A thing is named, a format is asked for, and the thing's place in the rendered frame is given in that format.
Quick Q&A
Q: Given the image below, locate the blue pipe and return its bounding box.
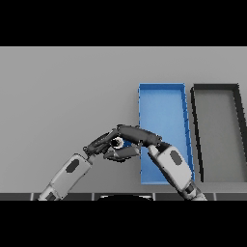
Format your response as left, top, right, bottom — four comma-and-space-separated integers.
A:
110, 136, 133, 151

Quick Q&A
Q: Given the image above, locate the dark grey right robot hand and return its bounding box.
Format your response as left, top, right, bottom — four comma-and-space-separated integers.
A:
102, 123, 171, 162

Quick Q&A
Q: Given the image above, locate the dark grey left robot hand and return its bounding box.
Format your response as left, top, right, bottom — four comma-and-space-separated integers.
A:
82, 128, 119, 157

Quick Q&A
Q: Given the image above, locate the blue bin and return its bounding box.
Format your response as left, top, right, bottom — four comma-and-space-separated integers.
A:
137, 82, 196, 185

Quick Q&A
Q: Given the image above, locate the dark grey bin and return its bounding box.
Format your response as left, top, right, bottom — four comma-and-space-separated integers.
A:
189, 83, 247, 183

